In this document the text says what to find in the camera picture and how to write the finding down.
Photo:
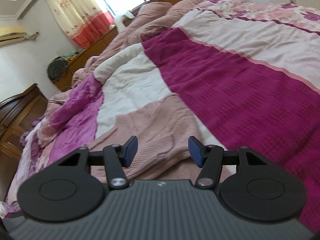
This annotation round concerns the magenta patchwork quilt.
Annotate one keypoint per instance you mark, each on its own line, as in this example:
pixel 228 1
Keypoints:
pixel 248 71

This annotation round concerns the dark green clothes pile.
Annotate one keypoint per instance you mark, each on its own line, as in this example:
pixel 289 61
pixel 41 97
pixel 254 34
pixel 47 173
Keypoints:
pixel 57 68

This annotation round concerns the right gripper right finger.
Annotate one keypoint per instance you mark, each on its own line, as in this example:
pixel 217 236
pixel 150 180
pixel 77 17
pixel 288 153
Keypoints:
pixel 209 159

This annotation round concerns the wall air conditioner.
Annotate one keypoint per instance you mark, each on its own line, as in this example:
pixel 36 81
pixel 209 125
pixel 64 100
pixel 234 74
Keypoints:
pixel 12 34

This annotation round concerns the dark wooden headboard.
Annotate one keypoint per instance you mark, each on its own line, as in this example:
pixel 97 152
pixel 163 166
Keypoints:
pixel 18 112

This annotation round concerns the pink cable knit cardigan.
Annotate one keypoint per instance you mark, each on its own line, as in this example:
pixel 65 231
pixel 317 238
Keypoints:
pixel 162 128

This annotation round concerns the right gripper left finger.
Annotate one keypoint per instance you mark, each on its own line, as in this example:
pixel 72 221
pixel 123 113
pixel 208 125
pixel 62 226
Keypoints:
pixel 116 157

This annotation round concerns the cream and red curtain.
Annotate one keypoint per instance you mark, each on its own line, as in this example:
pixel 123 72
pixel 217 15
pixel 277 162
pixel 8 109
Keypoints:
pixel 83 21

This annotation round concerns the dusty pink blanket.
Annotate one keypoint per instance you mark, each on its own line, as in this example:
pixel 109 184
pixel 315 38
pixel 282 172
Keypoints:
pixel 151 19

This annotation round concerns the white plush toy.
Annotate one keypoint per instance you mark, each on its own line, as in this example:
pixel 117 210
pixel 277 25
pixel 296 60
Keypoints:
pixel 120 19

